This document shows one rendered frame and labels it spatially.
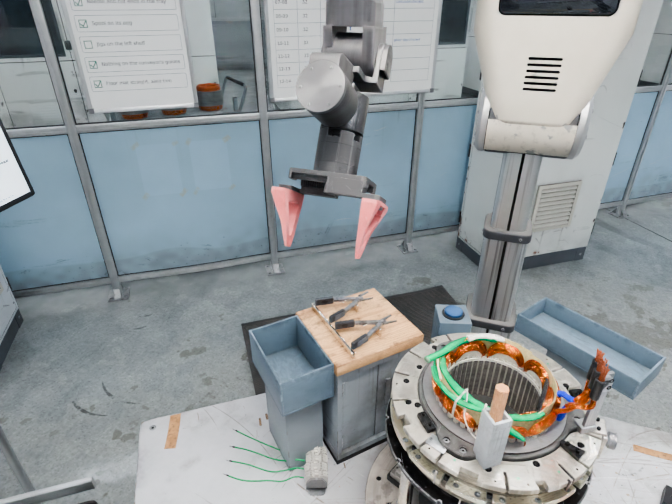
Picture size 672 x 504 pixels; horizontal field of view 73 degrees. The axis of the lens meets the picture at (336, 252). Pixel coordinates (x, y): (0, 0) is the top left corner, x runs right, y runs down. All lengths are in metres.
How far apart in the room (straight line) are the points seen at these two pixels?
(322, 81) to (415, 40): 2.43
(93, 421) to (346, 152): 2.03
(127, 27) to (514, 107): 2.04
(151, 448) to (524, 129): 1.05
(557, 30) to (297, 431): 0.90
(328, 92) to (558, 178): 2.74
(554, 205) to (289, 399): 2.63
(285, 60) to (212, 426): 2.03
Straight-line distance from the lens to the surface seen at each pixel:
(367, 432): 1.07
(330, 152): 0.57
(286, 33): 2.69
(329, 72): 0.53
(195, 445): 1.15
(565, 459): 0.77
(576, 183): 3.28
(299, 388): 0.87
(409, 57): 2.94
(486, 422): 0.67
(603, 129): 3.28
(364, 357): 0.88
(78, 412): 2.49
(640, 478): 1.24
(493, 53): 1.00
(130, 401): 2.44
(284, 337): 1.00
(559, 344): 1.03
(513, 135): 1.03
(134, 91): 2.68
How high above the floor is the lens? 1.66
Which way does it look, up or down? 30 degrees down
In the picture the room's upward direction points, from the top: straight up
